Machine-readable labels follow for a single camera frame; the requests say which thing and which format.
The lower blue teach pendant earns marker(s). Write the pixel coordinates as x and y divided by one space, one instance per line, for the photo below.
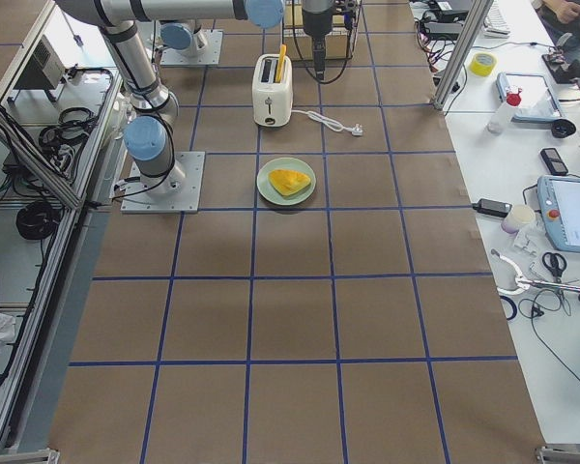
559 202

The wooden wire-frame shelf rack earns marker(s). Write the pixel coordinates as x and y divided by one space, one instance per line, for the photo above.
339 43

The blue tape roll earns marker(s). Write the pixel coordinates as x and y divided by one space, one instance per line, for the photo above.
512 311

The black scissors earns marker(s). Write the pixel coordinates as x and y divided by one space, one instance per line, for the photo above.
555 264

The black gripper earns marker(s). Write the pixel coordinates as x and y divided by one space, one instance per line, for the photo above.
316 20

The white cup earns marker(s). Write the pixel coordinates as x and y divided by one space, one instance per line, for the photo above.
517 217

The pale green round plate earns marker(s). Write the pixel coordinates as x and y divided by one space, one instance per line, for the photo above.
268 193

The black round cap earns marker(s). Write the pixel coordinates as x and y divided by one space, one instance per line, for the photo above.
562 128

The upper teach pendant tablet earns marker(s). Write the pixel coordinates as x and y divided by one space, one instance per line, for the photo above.
539 103

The black phone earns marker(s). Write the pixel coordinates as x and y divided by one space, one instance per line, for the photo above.
553 162

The yellow toast slice in toaster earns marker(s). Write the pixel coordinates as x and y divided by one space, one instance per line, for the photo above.
280 63

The aluminium frame post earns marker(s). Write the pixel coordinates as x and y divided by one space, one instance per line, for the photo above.
466 39

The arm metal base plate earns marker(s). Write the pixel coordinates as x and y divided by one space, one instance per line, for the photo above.
179 192
193 50

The grey control box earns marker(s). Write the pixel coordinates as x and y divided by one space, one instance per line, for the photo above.
44 71

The black power adapter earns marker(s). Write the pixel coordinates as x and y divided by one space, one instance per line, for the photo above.
492 208

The white two-slot toaster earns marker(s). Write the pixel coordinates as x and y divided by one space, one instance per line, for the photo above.
272 101

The red-capped plastic bottle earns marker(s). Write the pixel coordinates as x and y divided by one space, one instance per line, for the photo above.
502 117

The yellow triangular bread on plate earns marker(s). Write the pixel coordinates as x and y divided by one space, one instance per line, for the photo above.
288 182

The yellow tape roll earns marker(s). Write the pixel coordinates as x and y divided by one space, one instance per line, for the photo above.
482 64

